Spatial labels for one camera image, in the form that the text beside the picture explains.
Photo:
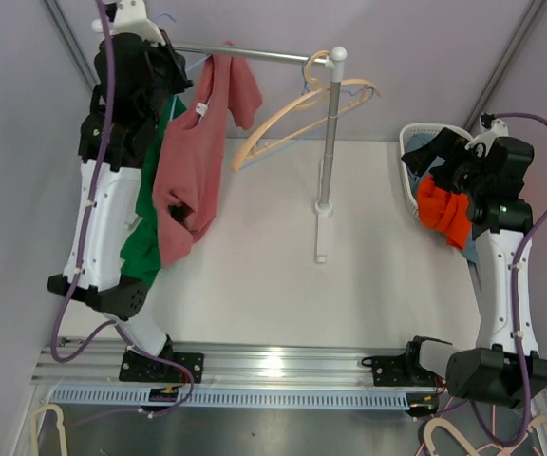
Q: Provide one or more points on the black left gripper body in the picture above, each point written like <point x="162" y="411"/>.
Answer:
<point x="168" y="77"/>

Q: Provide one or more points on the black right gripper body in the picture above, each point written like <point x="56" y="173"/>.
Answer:
<point x="463" y="173"/>

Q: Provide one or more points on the orange t shirt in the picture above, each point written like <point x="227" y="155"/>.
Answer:
<point x="444" y="212"/>

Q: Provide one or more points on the pink red t shirt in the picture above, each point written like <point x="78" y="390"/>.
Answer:
<point x="187" y="183"/>

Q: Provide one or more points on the beige plastic hanger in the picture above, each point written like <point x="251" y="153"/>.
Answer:
<point x="315" y="93"/>

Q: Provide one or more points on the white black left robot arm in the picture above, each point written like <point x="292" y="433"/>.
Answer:
<point x="115" y="255"/>

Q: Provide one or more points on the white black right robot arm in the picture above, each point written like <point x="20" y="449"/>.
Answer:
<point x="502" y="223"/>

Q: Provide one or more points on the green t shirt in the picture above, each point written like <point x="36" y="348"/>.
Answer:
<point x="140" y="253"/>

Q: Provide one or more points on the white perforated laundry basket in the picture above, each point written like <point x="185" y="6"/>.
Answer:
<point x="411" y="137"/>

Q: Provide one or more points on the silver clothes rack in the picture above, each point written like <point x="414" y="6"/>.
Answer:
<point x="323" y="206"/>

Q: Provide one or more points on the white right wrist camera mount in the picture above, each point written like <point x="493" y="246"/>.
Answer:
<point x="491" y="129"/>

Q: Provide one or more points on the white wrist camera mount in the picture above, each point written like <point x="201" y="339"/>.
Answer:
<point x="130" y="16"/>
<point x="491" y="129"/>

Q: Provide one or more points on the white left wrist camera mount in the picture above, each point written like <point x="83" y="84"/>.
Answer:
<point x="130" y="16"/>

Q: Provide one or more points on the pink wire hanger on floor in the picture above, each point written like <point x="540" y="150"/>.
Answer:
<point x="490" y="427"/>

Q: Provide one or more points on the aluminium mounting rail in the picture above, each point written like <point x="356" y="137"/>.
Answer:
<point x="273" y="366"/>

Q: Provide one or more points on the white slotted cable duct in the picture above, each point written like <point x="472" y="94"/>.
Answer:
<point x="360" y="399"/>

